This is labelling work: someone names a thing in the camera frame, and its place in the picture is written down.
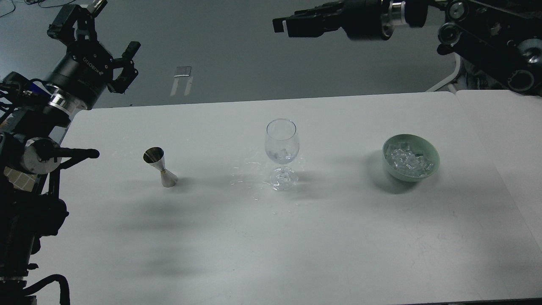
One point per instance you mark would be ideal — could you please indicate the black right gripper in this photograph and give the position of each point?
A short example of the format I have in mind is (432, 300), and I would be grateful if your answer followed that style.
(361, 19)

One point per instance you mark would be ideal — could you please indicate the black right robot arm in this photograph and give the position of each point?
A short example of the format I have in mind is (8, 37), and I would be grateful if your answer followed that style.
(500, 38)

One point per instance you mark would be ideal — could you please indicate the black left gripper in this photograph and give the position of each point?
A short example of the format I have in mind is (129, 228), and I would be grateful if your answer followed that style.
(83, 72)

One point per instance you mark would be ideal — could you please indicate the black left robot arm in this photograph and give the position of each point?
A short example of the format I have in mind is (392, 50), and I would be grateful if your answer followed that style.
(31, 110)

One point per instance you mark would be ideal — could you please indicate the clear ice cubes pile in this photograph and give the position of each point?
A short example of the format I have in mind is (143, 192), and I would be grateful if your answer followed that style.
(405, 161)

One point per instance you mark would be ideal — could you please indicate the steel cocktail jigger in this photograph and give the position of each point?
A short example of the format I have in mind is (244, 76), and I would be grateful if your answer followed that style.
(155, 157)

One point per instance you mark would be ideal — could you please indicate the clear wine glass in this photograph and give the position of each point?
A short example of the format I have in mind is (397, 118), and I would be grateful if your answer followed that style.
(282, 146)

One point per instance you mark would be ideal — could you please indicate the green bowl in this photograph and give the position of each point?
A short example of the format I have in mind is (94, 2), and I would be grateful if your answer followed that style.
(418, 144)

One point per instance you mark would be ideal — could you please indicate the clear ice cube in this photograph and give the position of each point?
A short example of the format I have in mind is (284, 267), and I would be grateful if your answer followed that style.
(283, 156)

